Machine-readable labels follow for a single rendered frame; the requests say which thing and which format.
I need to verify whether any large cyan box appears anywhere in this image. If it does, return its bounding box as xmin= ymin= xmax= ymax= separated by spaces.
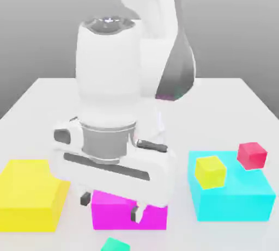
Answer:
xmin=187 ymin=150 xmax=277 ymax=223

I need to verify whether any large magenta box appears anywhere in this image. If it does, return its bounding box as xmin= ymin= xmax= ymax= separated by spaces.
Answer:
xmin=90 ymin=189 xmax=168 ymax=231

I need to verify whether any small green cube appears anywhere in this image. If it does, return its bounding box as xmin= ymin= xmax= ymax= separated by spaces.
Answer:
xmin=100 ymin=236 xmax=131 ymax=251

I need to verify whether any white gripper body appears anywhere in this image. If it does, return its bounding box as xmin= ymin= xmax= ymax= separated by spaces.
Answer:
xmin=50 ymin=140 xmax=178 ymax=209

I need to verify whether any large yellow box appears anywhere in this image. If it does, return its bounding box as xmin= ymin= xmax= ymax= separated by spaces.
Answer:
xmin=0 ymin=159 xmax=71 ymax=233

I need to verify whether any small red cube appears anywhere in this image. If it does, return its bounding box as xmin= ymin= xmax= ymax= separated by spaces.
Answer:
xmin=236 ymin=142 xmax=268 ymax=170

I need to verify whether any small yellow cube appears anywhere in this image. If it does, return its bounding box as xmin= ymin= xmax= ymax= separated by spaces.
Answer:
xmin=194 ymin=155 xmax=227 ymax=190

